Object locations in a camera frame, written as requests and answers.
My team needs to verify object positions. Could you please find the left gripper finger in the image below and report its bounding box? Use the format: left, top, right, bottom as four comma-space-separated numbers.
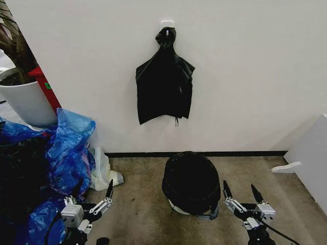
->
88, 179, 114, 223
63, 178, 85, 206

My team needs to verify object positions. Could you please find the black rubbish pile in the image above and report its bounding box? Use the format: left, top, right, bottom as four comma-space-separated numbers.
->
0, 137, 53, 223

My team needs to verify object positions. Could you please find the white wall hook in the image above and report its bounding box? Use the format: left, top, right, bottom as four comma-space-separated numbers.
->
160, 20, 175, 37

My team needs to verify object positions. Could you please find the round black-lined trash bin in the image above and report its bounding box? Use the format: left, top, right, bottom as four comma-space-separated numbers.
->
161, 151, 221, 221

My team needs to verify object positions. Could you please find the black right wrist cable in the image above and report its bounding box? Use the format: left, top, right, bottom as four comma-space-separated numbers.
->
264, 222, 300, 245

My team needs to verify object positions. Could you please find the black baseboard strip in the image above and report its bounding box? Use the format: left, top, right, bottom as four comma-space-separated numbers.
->
104, 151, 289, 158

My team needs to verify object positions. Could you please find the white plastic bag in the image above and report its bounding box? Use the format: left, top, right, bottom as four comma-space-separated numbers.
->
88, 145, 125, 191

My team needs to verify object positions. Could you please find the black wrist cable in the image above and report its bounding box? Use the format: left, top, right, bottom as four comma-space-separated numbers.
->
264, 222, 300, 245
44, 210, 63, 245

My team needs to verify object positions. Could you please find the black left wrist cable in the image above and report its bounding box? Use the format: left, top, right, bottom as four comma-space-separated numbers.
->
44, 210, 63, 245

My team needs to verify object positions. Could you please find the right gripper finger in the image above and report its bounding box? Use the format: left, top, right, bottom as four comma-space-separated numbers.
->
222, 180, 246, 214
250, 183, 269, 206

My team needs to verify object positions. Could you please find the black garbage bag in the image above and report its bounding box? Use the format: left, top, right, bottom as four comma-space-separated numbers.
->
135, 26, 196, 128

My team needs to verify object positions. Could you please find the white furniture panel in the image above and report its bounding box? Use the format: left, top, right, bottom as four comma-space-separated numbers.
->
271, 114, 327, 213

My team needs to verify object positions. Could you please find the white plant pot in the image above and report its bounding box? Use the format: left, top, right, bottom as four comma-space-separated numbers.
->
0, 68, 58, 128

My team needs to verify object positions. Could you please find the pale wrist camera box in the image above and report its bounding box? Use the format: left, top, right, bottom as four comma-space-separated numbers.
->
60, 203, 84, 228
256, 201, 277, 221

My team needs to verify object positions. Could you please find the blue plastic bag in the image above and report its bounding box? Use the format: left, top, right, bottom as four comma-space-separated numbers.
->
0, 107, 97, 245

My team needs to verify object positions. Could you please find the brown plant trunk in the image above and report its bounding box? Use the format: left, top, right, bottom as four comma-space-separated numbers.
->
0, 0, 39, 85

